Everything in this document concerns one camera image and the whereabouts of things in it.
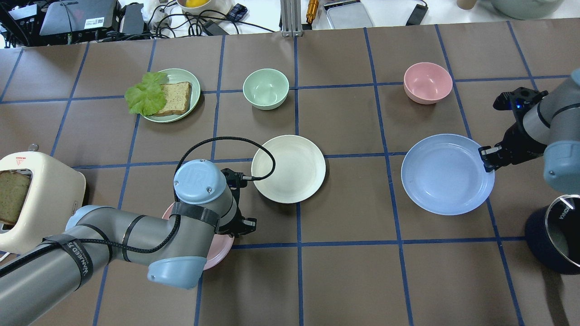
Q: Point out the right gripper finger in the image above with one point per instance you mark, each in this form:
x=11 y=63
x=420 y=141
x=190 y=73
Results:
x=491 y=157

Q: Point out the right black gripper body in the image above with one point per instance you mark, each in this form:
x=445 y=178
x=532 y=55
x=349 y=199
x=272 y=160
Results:
x=518 y=141

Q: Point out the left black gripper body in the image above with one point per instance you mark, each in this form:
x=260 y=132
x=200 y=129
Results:
x=239 y=222

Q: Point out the pink plate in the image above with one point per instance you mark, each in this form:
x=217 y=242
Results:
x=217 y=251

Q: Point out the blue plate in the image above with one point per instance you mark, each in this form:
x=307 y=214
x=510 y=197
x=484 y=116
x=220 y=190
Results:
x=444 y=174

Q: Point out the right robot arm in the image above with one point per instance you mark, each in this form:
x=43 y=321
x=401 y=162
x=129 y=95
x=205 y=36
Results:
x=546 y=124

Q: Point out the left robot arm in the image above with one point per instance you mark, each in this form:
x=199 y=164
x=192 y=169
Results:
x=175 y=250

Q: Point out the cream white plate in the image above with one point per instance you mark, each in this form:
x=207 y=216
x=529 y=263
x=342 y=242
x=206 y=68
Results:
x=299 y=170

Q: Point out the dark blue pot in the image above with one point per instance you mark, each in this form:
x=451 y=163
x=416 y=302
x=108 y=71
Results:
x=553 y=234

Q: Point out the pink bowl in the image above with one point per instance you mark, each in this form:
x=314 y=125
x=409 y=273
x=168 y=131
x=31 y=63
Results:
x=427 y=83

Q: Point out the large grey-green bowl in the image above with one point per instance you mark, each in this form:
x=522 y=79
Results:
x=526 y=9

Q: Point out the green bowl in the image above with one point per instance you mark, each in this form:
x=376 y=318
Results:
x=266 y=89

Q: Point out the brown bread slice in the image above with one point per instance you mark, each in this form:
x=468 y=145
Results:
x=177 y=97

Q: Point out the green lettuce leaf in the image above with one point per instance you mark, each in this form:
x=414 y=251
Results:
x=147 y=97

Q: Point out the green plate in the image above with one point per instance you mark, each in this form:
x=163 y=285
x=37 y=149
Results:
x=177 y=75

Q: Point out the cream toaster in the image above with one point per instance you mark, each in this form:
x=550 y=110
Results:
x=55 y=192

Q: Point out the grey metal tin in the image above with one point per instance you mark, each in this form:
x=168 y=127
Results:
x=347 y=14

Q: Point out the white bowl with yellow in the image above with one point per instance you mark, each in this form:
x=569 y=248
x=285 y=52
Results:
x=198 y=6

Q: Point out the bread slice in toaster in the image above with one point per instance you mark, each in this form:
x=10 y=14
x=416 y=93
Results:
x=13 y=191

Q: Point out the brass cylinder tool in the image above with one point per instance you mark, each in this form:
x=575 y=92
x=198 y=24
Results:
x=311 y=12

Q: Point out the black laptop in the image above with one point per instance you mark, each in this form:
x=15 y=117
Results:
x=80 y=16

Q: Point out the aluminium profile post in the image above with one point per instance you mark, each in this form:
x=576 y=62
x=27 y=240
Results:
x=291 y=19

